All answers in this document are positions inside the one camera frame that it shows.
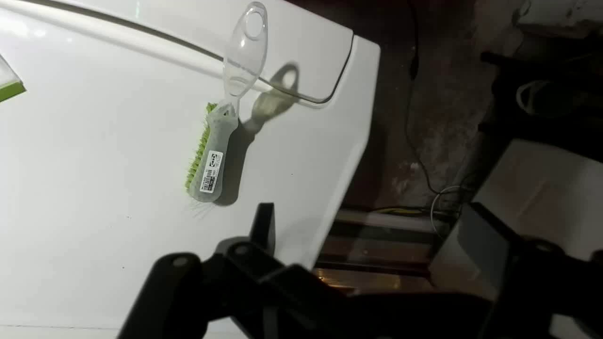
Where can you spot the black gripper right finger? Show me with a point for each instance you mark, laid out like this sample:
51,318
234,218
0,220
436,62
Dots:
547,288

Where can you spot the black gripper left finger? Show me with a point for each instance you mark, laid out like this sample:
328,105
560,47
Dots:
189,288

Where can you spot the white box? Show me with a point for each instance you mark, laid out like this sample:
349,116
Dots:
539,188

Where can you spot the clear dustpan with green edge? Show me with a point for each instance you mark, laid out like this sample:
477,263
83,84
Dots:
10,86

